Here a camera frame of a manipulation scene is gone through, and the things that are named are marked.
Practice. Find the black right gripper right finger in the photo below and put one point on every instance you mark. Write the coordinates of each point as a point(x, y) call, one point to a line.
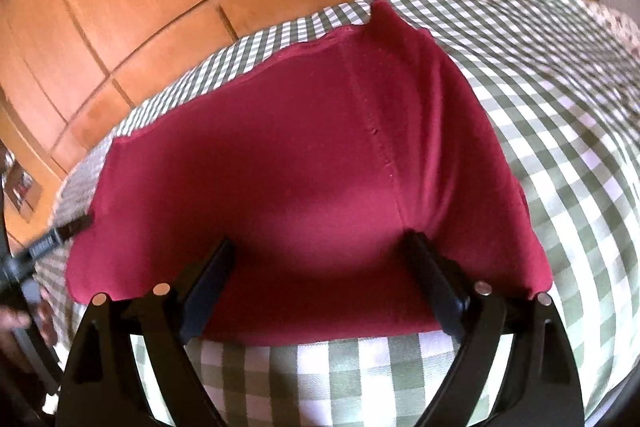
point(520, 340)

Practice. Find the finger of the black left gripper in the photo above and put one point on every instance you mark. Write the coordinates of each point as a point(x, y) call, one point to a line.
point(66, 231)

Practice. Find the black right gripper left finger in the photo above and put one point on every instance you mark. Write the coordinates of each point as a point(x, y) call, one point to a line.
point(101, 385)

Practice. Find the dark red garment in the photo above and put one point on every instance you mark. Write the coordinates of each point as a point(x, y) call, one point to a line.
point(314, 165)

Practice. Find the left hand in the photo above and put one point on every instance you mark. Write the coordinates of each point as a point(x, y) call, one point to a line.
point(12, 319)

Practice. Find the wooden glass door cabinet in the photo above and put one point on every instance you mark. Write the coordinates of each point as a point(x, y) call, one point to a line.
point(32, 181)

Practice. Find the green white checkered bedspread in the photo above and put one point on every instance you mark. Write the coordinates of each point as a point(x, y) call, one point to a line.
point(562, 91)

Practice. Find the floral bed sheet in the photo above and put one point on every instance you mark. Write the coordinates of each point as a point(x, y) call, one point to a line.
point(622, 26)

